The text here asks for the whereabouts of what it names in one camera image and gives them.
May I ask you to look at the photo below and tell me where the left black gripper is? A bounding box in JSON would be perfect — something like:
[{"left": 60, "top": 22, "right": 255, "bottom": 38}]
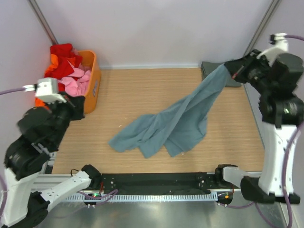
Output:
[{"left": 45, "top": 90, "right": 87, "bottom": 148}]

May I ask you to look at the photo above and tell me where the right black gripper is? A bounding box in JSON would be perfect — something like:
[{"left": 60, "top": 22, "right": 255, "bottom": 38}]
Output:
[{"left": 225, "top": 49, "right": 276, "bottom": 95}]

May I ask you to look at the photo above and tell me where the blue-grey t shirt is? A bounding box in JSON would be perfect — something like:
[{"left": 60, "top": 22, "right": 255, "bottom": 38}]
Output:
[{"left": 109, "top": 65, "right": 230, "bottom": 158}]

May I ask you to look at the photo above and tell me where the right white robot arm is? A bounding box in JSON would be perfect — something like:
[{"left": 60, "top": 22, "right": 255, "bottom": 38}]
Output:
[{"left": 214, "top": 49, "right": 304, "bottom": 204}]

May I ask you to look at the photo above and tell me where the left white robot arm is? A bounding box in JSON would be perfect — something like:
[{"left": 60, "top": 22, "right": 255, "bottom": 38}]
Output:
[{"left": 0, "top": 93, "right": 102, "bottom": 228}]

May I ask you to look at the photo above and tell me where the orange t shirt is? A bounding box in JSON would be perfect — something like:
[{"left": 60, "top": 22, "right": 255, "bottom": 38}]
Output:
[{"left": 35, "top": 54, "right": 59, "bottom": 107}]

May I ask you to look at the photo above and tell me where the pink t shirt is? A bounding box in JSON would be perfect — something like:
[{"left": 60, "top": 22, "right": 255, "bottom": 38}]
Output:
[{"left": 58, "top": 49, "right": 92, "bottom": 97}]

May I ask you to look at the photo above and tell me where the folded dark grey t shirt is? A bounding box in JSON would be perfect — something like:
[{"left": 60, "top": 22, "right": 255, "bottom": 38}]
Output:
[{"left": 201, "top": 60, "right": 242, "bottom": 88}]

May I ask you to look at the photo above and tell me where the orange plastic laundry basket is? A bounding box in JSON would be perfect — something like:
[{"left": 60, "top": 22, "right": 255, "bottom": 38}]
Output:
[{"left": 78, "top": 50, "right": 101, "bottom": 114}]

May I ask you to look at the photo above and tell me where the red t shirt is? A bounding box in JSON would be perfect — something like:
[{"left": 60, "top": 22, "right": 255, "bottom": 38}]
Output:
[{"left": 50, "top": 43, "right": 82, "bottom": 92}]

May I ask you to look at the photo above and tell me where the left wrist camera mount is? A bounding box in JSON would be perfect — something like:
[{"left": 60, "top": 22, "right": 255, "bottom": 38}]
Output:
[{"left": 22, "top": 77, "right": 67, "bottom": 104}]

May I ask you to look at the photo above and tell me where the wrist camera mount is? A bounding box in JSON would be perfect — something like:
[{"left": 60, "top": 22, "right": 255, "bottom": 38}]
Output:
[
  {"left": 256, "top": 33, "right": 289, "bottom": 62},
  {"left": 22, "top": 77, "right": 67, "bottom": 104}
]

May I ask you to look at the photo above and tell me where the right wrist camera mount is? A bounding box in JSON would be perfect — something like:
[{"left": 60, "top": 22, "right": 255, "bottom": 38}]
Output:
[{"left": 256, "top": 33, "right": 289, "bottom": 62}]

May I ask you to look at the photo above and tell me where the right aluminium corner post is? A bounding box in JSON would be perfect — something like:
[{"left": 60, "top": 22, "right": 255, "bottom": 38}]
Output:
[{"left": 243, "top": 0, "right": 282, "bottom": 56}]

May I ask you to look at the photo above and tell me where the aluminium corner post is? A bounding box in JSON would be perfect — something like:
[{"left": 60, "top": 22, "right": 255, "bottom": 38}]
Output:
[
  {"left": 28, "top": 0, "right": 58, "bottom": 45},
  {"left": 243, "top": 0, "right": 282, "bottom": 56}
]

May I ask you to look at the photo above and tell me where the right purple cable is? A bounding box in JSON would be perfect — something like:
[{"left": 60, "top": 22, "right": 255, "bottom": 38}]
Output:
[{"left": 223, "top": 34, "right": 304, "bottom": 228}]

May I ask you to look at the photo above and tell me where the purple cable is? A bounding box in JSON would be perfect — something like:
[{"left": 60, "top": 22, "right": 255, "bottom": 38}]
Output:
[
  {"left": 223, "top": 34, "right": 304, "bottom": 228},
  {"left": 0, "top": 87, "right": 119, "bottom": 219}
]

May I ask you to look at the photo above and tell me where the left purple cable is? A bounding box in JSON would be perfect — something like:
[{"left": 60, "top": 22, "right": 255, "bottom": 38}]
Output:
[{"left": 0, "top": 87, "right": 119, "bottom": 219}]

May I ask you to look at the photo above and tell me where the left aluminium corner post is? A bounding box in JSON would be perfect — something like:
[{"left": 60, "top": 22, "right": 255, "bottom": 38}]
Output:
[{"left": 28, "top": 0, "right": 58, "bottom": 45}]

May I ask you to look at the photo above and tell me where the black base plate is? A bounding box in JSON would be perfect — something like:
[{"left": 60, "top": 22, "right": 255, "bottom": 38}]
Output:
[{"left": 102, "top": 172, "right": 233, "bottom": 196}]

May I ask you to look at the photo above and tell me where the slotted white cable duct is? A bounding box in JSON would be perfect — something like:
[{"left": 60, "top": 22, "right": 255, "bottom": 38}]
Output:
[{"left": 63, "top": 192, "right": 218, "bottom": 203}]

